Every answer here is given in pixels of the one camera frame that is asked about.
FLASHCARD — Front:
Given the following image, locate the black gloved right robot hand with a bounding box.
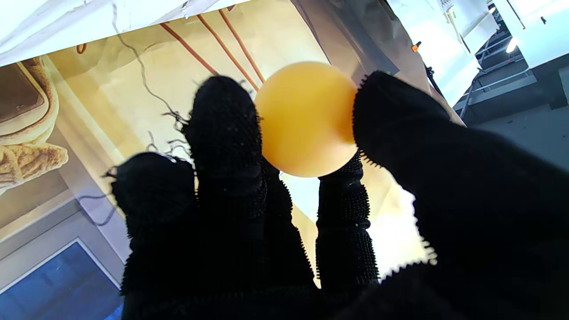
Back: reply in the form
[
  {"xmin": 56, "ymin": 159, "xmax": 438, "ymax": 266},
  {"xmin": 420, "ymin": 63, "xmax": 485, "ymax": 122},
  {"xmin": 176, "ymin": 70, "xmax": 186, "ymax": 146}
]
[{"xmin": 110, "ymin": 70, "xmax": 569, "ymax": 320}]

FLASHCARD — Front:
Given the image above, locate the orange ping pong ball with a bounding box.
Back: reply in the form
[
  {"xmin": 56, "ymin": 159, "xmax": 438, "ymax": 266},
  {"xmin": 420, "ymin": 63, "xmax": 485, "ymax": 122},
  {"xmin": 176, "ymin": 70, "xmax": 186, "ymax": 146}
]
[{"xmin": 254, "ymin": 61, "xmax": 359, "ymax": 178}]

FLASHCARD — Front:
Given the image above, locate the printed living room backdrop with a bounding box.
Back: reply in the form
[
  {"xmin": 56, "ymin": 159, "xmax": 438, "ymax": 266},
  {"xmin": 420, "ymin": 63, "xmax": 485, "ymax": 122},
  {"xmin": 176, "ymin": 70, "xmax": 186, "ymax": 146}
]
[{"xmin": 0, "ymin": 0, "xmax": 465, "ymax": 320}]

